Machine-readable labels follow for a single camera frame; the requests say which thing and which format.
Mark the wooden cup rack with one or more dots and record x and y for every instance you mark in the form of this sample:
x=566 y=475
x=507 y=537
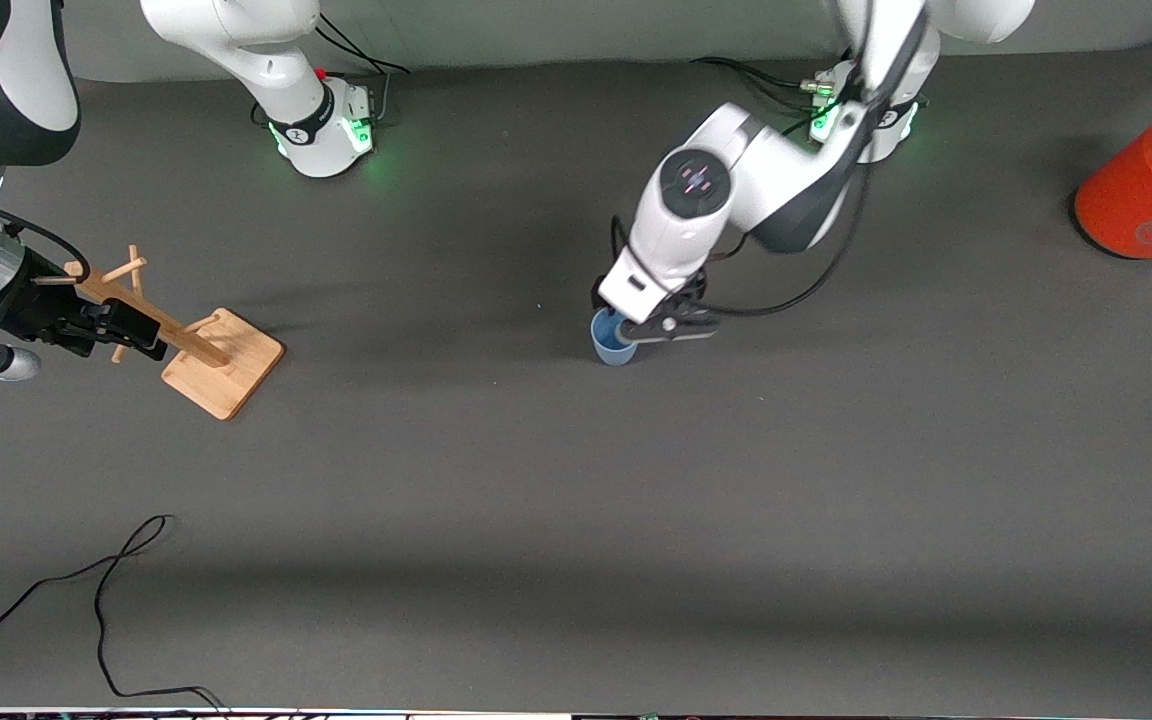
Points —
x=221 y=365

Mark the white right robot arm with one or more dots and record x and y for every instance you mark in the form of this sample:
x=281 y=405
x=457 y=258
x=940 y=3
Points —
x=256 y=60

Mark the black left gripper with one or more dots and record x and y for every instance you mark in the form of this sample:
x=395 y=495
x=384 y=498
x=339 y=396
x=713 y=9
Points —
x=596 y=297

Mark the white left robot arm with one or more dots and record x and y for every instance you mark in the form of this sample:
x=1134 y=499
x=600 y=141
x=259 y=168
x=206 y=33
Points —
x=736 y=170

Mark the orange can with grey lid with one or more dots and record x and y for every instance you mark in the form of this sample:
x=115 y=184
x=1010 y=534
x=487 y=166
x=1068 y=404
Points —
x=1146 y=190

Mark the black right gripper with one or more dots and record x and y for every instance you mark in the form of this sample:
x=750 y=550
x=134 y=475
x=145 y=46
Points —
x=37 y=297

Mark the light blue cup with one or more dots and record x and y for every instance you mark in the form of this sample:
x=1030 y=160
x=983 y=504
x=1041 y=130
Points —
x=608 y=352

